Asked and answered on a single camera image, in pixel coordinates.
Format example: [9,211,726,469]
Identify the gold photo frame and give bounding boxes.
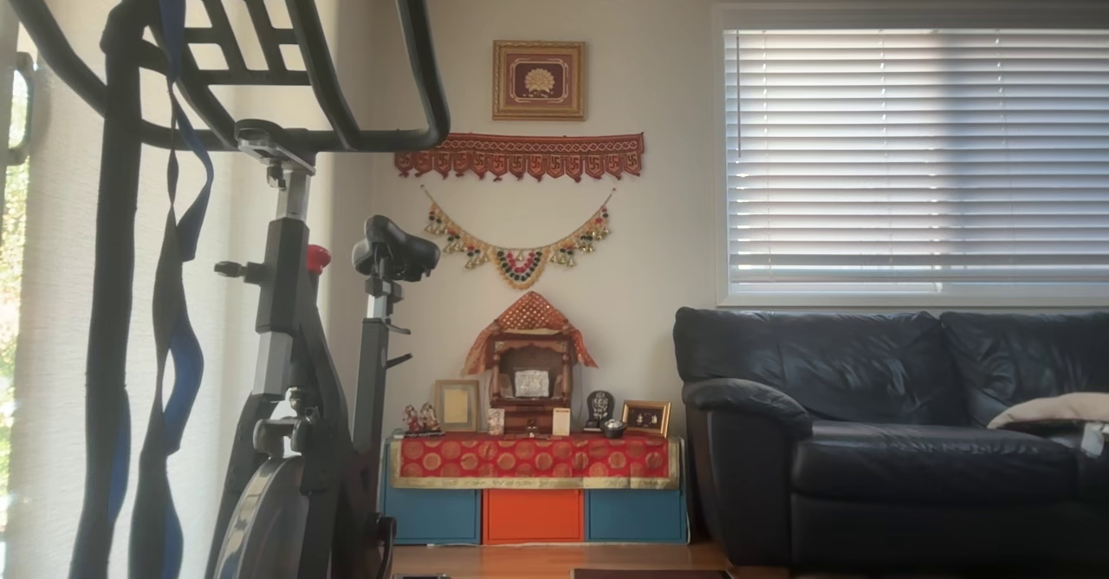
[621,400,671,438]

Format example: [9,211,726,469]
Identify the red gold patterned cloth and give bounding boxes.
[388,434,682,490]

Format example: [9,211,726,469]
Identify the beaded garland wall hanging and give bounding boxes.
[422,185,617,290]

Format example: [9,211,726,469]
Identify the small colourful figurines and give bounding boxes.
[401,403,443,435]

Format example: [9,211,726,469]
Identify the beige cushion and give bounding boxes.
[988,392,1109,431]

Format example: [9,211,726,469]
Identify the black exercise bike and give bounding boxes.
[0,0,451,579]

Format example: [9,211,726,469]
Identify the orange storage bin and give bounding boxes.
[483,489,585,544]

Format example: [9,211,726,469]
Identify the black leather sofa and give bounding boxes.
[673,306,1109,573]

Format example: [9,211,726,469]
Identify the wooden shrine with red canopy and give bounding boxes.
[462,291,599,435]

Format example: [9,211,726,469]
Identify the white window blinds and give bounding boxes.
[724,29,1109,296]

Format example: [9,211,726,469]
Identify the blue storage bin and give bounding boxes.
[587,489,687,543]
[384,488,481,545]

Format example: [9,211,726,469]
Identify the black blue hanging strap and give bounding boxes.
[69,0,215,579]

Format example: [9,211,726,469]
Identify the gold framed wall picture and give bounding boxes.
[492,40,587,121]

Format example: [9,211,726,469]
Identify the white window frame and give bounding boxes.
[715,4,1109,308]

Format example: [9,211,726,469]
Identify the red embroidered wall hanging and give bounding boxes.
[394,133,645,183]

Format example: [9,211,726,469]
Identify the white sheer curtain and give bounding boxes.
[0,0,382,579]

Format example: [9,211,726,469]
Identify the pale picture frame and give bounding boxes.
[434,379,480,433]

